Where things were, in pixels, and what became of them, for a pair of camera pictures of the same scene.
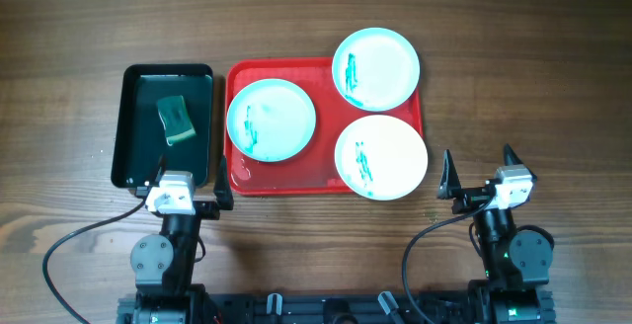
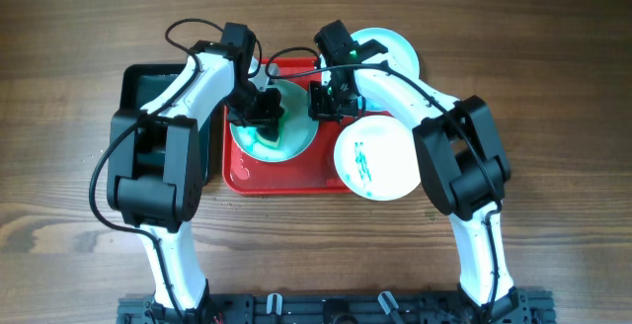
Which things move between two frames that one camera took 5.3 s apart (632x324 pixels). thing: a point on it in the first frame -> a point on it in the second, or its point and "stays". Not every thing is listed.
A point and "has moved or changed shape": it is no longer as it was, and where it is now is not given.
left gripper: x=208 y=209 -> x=266 y=117
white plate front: x=381 y=158 stays
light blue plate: x=271 y=121 stays
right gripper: x=468 y=199 -> x=318 y=112
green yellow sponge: x=174 y=114 has moved or changed shape
